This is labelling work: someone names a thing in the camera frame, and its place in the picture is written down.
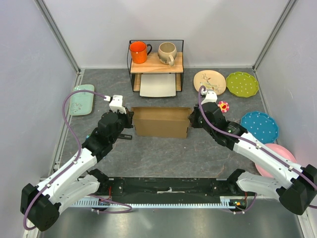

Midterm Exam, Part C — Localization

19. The black wire wooden shelf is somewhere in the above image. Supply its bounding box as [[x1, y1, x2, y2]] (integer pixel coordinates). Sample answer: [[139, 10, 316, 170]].
[[126, 39, 184, 92]]

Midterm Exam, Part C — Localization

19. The pink flower toy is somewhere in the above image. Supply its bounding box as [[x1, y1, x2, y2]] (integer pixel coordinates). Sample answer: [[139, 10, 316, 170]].
[[217, 101, 230, 113]]

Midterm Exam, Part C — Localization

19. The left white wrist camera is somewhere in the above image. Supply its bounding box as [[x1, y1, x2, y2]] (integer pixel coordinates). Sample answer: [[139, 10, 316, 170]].
[[104, 95, 126, 114]]

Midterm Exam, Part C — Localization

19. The mint green divided tray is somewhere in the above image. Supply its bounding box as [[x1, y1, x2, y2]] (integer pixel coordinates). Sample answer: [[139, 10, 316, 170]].
[[69, 92, 94, 116]]

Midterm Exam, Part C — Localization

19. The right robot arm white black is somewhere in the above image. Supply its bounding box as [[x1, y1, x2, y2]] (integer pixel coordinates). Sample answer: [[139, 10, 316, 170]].
[[189, 102, 317, 215]]

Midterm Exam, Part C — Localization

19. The pink plate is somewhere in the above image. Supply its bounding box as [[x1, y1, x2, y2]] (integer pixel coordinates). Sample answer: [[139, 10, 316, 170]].
[[255, 143, 297, 178]]

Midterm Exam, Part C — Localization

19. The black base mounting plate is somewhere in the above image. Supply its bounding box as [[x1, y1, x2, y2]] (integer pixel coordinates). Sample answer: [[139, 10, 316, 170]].
[[96, 177, 246, 197]]

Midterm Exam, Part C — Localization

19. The white square plate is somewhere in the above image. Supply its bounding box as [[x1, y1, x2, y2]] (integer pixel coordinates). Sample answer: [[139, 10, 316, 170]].
[[140, 74, 176, 98]]

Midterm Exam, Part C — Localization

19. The beige floral plate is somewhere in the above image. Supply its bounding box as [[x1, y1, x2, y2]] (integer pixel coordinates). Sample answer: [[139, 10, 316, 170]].
[[193, 70, 226, 95]]

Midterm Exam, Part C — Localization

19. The beige ceramic mug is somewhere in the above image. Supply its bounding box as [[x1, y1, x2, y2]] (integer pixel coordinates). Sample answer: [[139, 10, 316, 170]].
[[158, 42, 177, 66]]

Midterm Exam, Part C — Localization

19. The purple cable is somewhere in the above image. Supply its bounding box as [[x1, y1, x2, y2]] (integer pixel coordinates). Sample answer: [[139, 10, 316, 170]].
[[198, 85, 317, 215], [22, 89, 133, 231]]

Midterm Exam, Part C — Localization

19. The brown cardboard box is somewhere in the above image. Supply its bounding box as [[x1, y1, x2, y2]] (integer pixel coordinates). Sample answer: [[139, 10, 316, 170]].
[[131, 107, 192, 139]]

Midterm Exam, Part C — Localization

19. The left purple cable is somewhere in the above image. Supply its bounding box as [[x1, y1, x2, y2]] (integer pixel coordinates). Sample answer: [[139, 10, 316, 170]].
[[22, 89, 133, 231]]

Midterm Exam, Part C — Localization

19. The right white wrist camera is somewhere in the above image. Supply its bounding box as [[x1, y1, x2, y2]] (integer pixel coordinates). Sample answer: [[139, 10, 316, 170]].
[[201, 90, 217, 105]]

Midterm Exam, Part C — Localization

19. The pink black highlighter marker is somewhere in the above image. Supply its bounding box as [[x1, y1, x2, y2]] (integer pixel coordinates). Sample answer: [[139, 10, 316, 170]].
[[118, 134, 133, 140]]

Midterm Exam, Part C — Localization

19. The grey slotted cable duct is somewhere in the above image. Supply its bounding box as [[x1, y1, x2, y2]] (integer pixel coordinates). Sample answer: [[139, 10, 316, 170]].
[[70, 197, 247, 209]]

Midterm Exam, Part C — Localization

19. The blue dotted plate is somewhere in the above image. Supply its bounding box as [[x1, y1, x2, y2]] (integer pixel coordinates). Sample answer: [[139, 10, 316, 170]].
[[241, 111, 279, 144]]

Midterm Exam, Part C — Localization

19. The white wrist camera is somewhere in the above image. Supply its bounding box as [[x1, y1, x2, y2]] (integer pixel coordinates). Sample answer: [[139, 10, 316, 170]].
[[201, 90, 217, 105], [104, 95, 126, 114]]

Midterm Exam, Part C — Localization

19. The orange enamel mug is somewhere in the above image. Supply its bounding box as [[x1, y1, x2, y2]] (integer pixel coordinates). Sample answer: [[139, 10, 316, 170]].
[[129, 41, 152, 64]]

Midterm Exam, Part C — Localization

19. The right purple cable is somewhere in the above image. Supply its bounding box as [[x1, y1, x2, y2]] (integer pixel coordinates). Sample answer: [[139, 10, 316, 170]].
[[198, 85, 317, 215]]

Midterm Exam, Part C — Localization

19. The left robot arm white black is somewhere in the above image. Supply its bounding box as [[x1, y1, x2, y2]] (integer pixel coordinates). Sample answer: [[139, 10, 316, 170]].
[[20, 107, 134, 231]]

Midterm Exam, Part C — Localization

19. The green dotted plate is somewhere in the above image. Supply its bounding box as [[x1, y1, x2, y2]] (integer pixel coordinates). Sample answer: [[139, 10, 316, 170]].
[[226, 71, 259, 98]]

